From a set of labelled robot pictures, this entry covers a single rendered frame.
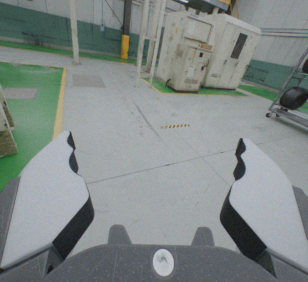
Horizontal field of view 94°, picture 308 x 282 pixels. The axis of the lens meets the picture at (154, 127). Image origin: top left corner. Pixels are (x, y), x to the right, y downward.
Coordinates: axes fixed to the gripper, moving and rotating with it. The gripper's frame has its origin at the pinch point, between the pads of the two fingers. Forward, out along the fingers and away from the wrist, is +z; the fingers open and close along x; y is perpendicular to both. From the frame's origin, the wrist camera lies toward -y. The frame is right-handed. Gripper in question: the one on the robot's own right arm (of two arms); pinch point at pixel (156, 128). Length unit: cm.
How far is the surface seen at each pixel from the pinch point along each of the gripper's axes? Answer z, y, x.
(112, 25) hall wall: 959, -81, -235
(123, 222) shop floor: 44, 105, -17
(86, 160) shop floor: 99, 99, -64
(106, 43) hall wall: 940, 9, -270
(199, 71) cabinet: 437, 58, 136
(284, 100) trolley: 322, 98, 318
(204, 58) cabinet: 439, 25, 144
